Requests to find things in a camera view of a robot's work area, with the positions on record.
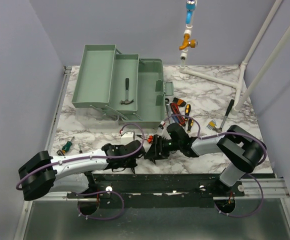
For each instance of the orange long nose pliers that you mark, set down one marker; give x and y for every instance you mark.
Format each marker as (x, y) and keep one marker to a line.
(145, 138)

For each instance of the green handle screwdriver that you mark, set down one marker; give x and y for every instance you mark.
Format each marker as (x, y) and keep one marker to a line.
(67, 146)

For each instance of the yellow hex key set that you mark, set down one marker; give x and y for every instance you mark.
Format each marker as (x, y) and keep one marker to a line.
(212, 125)

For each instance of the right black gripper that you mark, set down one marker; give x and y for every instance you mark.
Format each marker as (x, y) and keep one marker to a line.
(155, 152)

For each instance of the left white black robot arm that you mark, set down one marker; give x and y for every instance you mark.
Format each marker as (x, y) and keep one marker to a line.
(44, 173)

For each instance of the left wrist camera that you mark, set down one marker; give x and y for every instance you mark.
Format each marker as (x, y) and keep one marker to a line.
(127, 137)

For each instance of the silver ratchet wrench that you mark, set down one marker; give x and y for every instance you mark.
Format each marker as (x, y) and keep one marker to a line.
(168, 110)

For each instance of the small black claw hammer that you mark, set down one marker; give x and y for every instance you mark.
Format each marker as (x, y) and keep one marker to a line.
(127, 101)

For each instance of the black mounting rail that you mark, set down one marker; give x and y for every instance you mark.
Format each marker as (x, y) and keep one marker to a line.
(156, 191)

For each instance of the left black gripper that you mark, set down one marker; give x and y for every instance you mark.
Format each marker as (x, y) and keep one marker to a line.
(132, 164)

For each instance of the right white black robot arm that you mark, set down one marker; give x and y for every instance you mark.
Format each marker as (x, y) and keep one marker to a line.
(244, 151)

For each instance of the orange black brush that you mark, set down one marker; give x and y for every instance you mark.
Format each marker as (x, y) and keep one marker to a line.
(179, 102)

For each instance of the white pvc pipe frame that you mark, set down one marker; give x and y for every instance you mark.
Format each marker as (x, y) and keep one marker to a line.
(240, 98)

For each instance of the aluminium rail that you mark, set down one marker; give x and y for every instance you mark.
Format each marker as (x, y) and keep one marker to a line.
(274, 188)

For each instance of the green tool box clear lid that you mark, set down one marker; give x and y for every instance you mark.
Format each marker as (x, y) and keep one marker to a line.
(100, 88)

